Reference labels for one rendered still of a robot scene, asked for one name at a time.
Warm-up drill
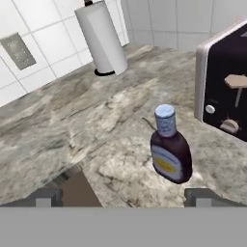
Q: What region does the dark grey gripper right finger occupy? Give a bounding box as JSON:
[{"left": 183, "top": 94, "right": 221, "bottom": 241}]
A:
[{"left": 184, "top": 187, "right": 247, "bottom": 208}]

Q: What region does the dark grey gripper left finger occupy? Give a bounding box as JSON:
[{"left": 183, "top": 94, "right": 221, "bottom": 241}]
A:
[{"left": 2, "top": 187, "right": 64, "bottom": 208}]

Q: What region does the dark brown syrup bottle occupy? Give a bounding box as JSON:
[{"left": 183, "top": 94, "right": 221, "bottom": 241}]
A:
[{"left": 150, "top": 103, "right": 193, "bottom": 185}]

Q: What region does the black and silver toaster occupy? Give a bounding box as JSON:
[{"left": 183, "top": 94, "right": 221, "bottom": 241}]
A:
[{"left": 194, "top": 20, "right": 247, "bottom": 143}]

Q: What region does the white paper towel roll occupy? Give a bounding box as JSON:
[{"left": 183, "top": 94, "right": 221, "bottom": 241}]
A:
[{"left": 73, "top": 0, "right": 128, "bottom": 77}]

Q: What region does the grey wall outlet plate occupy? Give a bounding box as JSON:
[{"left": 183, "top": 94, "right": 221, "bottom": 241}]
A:
[{"left": 0, "top": 32, "right": 38, "bottom": 71}]

